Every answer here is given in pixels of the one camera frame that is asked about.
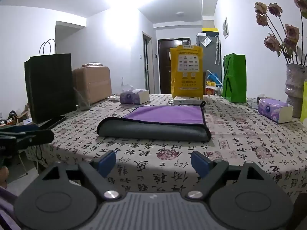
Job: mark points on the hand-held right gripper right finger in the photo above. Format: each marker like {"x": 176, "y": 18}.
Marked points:
{"x": 200, "y": 164}

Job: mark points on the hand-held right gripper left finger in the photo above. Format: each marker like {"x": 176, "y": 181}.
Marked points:
{"x": 106, "y": 163}

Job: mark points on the dried rose bouquet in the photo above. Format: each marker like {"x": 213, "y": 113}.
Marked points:
{"x": 291, "y": 32}

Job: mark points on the black paper bag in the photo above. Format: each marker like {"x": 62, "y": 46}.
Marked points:
{"x": 49, "y": 86}

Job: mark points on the blue and yellow clutter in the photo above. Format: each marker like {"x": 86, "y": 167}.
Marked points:
{"x": 212, "y": 82}

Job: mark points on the brown cardboard box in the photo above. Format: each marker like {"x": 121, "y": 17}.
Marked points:
{"x": 92, "y": 83}

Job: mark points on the framed wall picture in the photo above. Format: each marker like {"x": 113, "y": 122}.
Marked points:
{"x": 225, "y": 27}

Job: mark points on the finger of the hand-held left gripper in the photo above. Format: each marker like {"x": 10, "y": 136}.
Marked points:
{"x": 24, "y": 128}
{"x": 36, "y": 137}

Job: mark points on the yellow-green bag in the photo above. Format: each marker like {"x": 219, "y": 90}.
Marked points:
{"x": 304, "y": 103}

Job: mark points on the person's purple clothing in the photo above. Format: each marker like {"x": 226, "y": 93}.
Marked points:
{"x": 6, "y": 208}

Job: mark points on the yellow and black box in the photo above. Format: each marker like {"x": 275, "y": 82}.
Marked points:
{"x": 210, "y": 31}

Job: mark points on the white hanging umbrella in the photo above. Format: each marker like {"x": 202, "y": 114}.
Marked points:
{"x": 217, "y": 49}

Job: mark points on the grey side door frame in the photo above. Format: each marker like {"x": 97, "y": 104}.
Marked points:
{"x": 147, "y": 62}

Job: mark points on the floor clutter pile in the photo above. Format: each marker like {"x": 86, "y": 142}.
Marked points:
{"x": 14, "y": 117}

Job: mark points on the round ceiling lamp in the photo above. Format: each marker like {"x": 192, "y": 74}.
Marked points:
{"x": 179, "y": 13}

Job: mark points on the flat white box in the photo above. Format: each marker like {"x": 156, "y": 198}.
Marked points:
{"x": 187, "y": 100}

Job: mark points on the yellow paper bag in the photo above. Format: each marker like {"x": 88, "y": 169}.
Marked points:
{"x": 187, "y": 71}

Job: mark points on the purple tissue pack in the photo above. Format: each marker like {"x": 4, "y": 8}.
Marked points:
{"x": 133, "y": 97}
{"x": 274, "y": 110}

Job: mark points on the green paper bag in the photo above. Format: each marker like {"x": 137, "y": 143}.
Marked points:
{"x": 236, "y": 79}

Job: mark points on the purple and grey towel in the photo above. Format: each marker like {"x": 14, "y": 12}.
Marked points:
{"x": 153, "y": 122}

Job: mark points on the grey textured vase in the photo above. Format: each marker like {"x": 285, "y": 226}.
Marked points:
{"x": 295, "y": 88}

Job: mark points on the dark brown door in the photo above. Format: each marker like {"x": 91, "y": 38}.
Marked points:
{"x": 165, "y": 64}

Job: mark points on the grey refrigerator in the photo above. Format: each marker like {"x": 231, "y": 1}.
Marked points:
{"x": 212, "y": 57}

